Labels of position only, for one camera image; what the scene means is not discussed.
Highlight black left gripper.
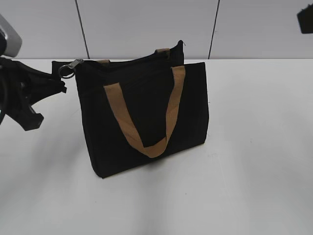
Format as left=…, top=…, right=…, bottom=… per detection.
left=0, top=58, right=67, bottom=131

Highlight metal zipper pull with ring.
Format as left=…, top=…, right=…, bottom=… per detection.
left=58, top=59, right=84, bottom=79

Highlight black canvas tote bag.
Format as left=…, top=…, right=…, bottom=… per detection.
left=75, top=41, right=209, bottom=178

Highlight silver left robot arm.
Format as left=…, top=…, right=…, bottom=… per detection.
left=0, top=16, right=67, bottom=131

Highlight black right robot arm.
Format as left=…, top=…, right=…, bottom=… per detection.
left=297, top=3, right=313, bottom=34

